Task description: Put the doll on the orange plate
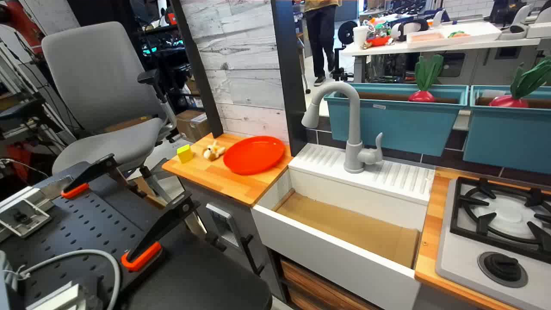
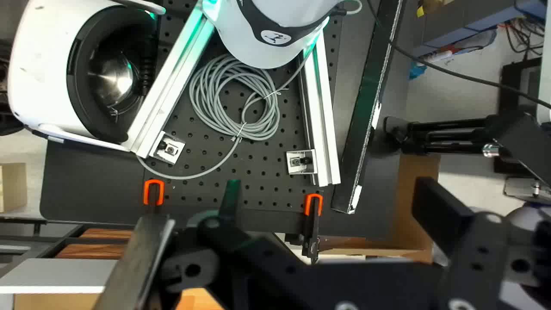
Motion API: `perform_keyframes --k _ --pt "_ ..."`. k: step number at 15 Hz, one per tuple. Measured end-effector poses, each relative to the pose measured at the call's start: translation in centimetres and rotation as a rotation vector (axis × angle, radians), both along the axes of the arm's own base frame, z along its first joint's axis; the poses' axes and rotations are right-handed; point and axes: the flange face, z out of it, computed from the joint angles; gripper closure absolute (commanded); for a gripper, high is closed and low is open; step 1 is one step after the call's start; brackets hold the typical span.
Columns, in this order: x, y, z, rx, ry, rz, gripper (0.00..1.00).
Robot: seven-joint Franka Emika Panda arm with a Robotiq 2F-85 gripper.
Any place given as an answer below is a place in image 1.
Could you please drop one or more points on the white toy sink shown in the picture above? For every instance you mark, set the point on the white toy sink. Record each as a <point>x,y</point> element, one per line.
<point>359,231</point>

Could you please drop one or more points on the toy radish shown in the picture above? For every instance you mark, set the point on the toy radish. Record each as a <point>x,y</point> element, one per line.
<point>524,83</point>
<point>428,69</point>

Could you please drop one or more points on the yellow block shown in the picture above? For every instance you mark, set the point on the yellow block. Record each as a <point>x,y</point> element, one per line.
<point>185,154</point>

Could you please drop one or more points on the grey faucet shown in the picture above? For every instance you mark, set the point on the grey faucet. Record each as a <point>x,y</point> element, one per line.
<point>357,157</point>

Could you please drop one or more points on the white background table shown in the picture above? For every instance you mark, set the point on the white background table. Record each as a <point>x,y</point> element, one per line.
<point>444,38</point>

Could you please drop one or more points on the front black orange clamp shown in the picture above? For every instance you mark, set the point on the front black orange clamp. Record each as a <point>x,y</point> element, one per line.
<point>151,247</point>

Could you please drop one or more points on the black perforated board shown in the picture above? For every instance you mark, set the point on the black perforated board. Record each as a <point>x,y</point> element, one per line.
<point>60,254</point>

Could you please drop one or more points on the orange plate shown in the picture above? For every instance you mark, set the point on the orange plate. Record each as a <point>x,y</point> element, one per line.
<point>254,155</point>

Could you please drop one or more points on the small beige doll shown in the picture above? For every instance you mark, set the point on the small beige doll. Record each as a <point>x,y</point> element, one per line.
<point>215,150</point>

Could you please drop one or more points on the grey office chair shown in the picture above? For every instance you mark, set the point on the grey office chair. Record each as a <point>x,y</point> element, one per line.
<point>96,71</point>

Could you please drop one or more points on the left toy radish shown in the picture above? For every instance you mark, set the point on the left toy radish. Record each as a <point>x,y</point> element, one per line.
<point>428,69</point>

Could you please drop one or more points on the right toy radish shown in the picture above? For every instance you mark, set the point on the right toy radish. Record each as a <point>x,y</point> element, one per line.
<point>524,83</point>

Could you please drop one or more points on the right teal planter box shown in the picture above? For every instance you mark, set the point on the right teal planter box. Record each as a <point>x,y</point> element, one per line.
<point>514,138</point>

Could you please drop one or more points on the teal planter box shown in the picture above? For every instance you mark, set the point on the teal planter box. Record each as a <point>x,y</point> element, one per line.
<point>514,138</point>
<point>409,126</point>

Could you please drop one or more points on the grey toy stove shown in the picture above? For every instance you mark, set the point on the grey toy stove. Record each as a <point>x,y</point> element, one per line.
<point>497,240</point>

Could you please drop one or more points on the black orange clamp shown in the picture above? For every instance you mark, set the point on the black orange clamp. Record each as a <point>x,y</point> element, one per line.
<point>151,247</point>
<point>82,183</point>

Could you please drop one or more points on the wooden counter top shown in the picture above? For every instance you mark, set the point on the wooden counter top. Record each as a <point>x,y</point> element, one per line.
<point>218,178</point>

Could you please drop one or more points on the rear black orange clamp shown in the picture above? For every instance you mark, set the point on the rear black orange clamp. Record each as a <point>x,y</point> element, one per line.
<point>82,183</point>

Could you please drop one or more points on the person in dark trousers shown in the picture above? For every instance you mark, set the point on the person in dark trousers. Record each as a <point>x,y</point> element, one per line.
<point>321,18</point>

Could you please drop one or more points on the left teal planter box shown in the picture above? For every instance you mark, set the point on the left teal planter box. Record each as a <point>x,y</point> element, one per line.
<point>409,126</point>

